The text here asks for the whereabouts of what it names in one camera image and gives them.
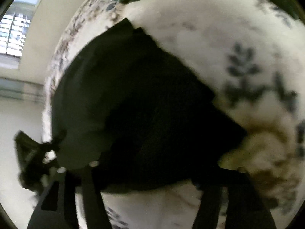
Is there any floral white bed sheet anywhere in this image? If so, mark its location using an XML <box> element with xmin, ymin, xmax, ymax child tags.
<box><xmin>42</xmin><ymin>0</ymin><xmax>304</xmax><ymax>228</ymax></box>

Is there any black white striped garment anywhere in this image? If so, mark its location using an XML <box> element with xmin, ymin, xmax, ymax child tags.
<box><xmin>52</xmin><ymin>20</ymin><xmax>247</xmax><ymax>192</ymax></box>

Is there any window with blinds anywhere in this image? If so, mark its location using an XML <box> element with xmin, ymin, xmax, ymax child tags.
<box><xmin>1</xmin><ymin>0</ymin><xmax>41</xmax><ymax>58</ymax></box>

